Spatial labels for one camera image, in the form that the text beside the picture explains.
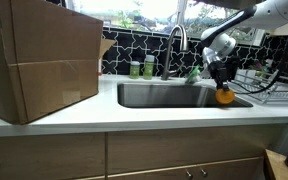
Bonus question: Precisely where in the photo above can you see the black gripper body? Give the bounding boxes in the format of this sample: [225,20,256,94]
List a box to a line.
[208,56,240,83]

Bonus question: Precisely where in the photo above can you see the orange plastic bowl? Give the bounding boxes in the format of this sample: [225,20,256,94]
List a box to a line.
[215,89,235,104]

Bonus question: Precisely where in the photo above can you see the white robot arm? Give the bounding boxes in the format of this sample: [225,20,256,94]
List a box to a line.
[201,0,288,91]

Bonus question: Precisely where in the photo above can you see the wooden cabinet front under sink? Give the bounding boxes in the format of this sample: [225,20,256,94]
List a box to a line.
[107,125,283,180]

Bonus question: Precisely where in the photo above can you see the stainless steel sink basin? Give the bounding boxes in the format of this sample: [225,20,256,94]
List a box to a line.
[117,82,252,108]

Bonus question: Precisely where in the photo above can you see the green dish brush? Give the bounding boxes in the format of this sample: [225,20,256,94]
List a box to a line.
[185,65,200,84]

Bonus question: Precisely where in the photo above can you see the brushed steel gooseneck faucet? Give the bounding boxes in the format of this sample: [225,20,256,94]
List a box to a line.
[161,24,188,81]

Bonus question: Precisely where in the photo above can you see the tall green soap bottle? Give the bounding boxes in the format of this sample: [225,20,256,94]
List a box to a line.
[143,55,154,80]

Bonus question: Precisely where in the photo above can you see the short green soap bottle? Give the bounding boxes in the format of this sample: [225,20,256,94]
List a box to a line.
[130,61,140,79]

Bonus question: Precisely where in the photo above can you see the right round cabinet knob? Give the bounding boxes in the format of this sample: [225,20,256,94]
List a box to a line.
[200,168,208,177]

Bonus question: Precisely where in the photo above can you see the round cabinet knob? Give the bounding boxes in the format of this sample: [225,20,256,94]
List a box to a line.
[185,170,193,180]
[200,168,208,177]

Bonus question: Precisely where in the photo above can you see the wooden board lower right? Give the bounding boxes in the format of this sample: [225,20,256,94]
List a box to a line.
[263,149,288,180]

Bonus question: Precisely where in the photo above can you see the left round cabinet knob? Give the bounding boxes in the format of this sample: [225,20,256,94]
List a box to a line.
[185,170,193,180]

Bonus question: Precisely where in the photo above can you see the left cabinet drawer front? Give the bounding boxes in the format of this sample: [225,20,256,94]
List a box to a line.
[0,133,105,180]

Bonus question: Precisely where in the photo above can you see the large brown cardboard box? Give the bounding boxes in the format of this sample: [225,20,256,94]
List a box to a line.
[0,0,103,124]

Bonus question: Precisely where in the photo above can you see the metal wire dish rack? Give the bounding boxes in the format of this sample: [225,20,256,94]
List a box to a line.
[229,69,288,105]

